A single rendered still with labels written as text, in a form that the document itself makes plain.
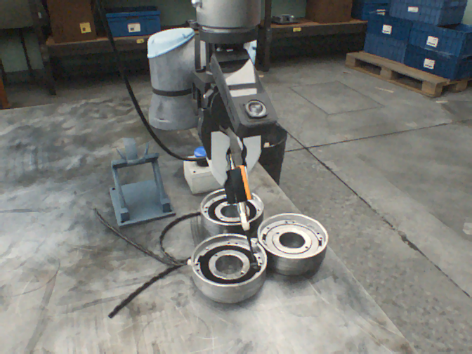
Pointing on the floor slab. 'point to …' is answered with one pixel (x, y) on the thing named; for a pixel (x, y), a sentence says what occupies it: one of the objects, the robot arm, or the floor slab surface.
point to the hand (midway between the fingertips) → (235, 178)
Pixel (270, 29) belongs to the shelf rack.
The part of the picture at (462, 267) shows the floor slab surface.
